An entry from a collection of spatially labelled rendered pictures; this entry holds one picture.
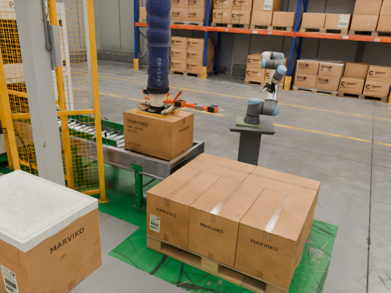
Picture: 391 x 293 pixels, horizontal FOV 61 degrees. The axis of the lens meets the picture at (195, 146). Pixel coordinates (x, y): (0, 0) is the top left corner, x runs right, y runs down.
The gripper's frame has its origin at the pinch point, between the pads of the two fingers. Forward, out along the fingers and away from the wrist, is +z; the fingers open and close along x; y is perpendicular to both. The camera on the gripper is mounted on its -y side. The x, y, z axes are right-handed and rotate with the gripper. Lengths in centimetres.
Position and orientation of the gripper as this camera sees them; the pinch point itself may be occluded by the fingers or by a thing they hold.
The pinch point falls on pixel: (266, 95)
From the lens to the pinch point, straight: 355.7
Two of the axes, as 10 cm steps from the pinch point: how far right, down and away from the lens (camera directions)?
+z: -2.9, 6.3, 7.2
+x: 8.9, 4.5, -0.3
